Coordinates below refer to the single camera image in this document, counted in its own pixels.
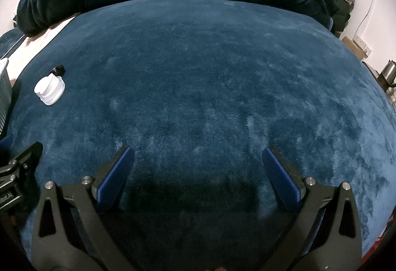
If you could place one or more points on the white wall socket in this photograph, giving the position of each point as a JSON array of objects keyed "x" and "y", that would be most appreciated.
[{"x": 362, "y": 45}]

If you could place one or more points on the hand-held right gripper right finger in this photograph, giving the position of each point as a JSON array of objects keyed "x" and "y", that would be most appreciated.
[{"x": 282, "y": 178}]

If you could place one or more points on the steel kettle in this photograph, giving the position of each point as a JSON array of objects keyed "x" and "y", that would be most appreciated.
[{"x": 389, "y": 73}]

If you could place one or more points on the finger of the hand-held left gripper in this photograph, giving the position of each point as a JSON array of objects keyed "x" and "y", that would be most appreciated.
[
  {"x": 5, "y": 143},
  {"x": 26, "y": 155}
]

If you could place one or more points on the small black cap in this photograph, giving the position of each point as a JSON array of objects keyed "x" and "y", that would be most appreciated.
[{"x": 58, "y": 69}]

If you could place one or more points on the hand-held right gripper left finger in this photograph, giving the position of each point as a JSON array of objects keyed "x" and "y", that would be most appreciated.
[{"x": 115, "y": 177}]

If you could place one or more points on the cardboard box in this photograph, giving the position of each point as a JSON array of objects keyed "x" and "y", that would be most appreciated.
[{"x": 352, "y": 46}]

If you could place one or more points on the white plastic jar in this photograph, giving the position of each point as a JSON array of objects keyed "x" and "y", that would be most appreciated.
[{"x": 49, "y": 89}]

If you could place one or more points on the grey mesh basket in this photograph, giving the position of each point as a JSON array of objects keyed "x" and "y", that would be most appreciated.
[{"x": 4, "y": 94}]

